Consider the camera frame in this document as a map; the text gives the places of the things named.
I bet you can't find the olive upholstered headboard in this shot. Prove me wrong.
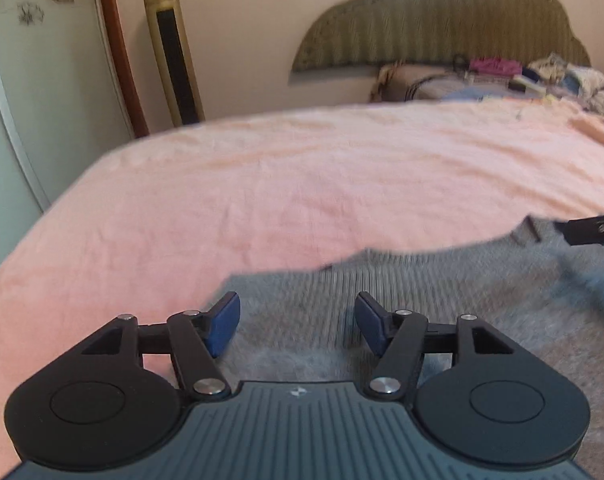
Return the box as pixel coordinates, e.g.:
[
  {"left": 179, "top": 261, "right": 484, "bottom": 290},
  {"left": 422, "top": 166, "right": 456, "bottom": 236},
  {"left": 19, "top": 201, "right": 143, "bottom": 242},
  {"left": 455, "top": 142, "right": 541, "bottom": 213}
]
[{"left": 291, "top": 0, "right": 590, "bottom": 73}]

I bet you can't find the white remote control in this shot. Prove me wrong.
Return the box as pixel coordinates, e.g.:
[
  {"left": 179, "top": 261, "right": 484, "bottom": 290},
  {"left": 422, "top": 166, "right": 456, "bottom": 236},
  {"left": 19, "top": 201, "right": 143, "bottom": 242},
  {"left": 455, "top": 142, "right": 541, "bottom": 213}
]
[{"left": 508, "top": 75, "right": 547, "bottom": 96}]

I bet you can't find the frosted floral wardrobe door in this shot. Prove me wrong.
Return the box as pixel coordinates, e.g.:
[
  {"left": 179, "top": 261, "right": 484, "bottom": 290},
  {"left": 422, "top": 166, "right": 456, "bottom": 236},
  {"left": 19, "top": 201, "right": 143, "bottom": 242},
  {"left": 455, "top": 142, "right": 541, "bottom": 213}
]
[{"left": 0, "top": 0, "right": 134, "bottom": 263}]

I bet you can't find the pile of clothes and bedding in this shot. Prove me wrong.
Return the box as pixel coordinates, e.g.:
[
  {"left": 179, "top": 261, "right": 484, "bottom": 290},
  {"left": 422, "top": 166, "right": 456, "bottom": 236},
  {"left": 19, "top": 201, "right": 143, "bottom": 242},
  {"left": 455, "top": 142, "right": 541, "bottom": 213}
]
[{"left": 370, "top": 53, "right": 604, "bottom": 118}]

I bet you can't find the grey and navy knit sweater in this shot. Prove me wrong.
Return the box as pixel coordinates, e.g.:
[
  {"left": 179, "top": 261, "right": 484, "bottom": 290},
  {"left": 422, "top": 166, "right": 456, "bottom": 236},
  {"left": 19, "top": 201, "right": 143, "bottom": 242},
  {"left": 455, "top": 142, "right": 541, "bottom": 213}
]
[{"left": 219, "top": 217, "right": 604, "bottom": 479}]

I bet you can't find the pink bed sheet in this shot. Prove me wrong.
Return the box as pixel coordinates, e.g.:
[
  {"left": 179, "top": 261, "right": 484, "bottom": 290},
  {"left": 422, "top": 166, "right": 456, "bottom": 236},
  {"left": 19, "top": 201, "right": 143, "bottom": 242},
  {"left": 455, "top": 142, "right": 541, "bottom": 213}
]
[{"left": 0, "top": 100, "right": 604, "bottom": 477}]

